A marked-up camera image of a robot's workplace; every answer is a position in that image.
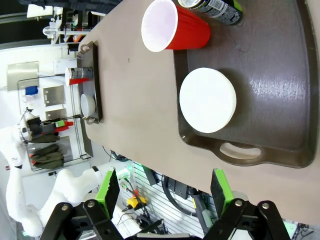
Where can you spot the blue object on wall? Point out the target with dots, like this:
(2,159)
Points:
(31,90)

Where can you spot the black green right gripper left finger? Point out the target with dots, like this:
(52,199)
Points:
(110,195)

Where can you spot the white power strip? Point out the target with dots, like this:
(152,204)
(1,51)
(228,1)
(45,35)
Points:
(125,176)

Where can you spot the dark printed drink can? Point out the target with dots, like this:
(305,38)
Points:
(220,10)
(83,72)

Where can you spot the yellow emergency stop box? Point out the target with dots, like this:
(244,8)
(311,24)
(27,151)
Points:
(136,202)

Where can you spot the black mounting bracket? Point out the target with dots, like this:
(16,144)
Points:
(151,178)

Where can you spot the black metal clothes rack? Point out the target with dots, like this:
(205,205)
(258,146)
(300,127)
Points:
(80,140)

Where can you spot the red plastic cup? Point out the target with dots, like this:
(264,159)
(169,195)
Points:
(78,81)
(190,32)

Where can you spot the white round plate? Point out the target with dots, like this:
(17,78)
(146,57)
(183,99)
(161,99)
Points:
(207,100)

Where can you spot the olive jacket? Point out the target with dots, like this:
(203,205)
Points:
(43,138)
(47,156)

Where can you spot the white round bowl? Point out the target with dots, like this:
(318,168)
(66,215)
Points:
(87,105)

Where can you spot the large silver wall plate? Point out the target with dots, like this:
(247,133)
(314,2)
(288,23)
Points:
(22,75)

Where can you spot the small silver wall plate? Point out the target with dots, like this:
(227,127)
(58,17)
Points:
(56,114)

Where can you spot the medium silver wall plate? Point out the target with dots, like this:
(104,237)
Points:
(53,95)

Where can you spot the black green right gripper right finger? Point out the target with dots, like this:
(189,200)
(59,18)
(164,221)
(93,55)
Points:
(220,192)

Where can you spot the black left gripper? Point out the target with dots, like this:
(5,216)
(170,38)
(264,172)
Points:
(40,127)

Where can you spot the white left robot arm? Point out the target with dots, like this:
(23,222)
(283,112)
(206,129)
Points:
(67,185)

